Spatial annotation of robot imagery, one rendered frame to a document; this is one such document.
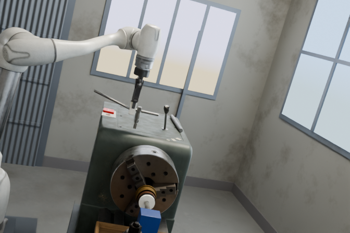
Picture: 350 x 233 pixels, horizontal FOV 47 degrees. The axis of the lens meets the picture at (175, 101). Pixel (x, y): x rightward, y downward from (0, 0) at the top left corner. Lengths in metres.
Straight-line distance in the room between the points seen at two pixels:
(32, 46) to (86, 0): 2.55
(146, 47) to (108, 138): 0.47
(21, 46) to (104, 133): 0.59
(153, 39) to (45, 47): 0.51
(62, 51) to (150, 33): 0.43
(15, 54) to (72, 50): 0.22
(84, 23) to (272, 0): 2.06
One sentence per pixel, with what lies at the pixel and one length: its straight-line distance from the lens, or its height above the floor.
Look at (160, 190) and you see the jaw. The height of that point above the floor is 1.10.
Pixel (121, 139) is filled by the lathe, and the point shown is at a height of 1.23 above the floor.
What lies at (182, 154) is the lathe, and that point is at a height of 1.21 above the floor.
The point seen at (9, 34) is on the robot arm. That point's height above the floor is 1.61.
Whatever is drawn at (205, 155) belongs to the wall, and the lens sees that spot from 4.80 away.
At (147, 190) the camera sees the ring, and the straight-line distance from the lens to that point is 1.75.
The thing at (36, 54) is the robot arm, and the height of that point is 1.57.
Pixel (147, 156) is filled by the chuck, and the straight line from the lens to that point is 1.82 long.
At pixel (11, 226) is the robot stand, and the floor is 0.80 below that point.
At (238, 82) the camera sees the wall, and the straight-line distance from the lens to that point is 4.67.
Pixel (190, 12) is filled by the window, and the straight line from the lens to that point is 4.34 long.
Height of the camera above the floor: 1.84
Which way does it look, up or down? 11 degrees down
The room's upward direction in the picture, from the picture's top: 15 degrees clockwise
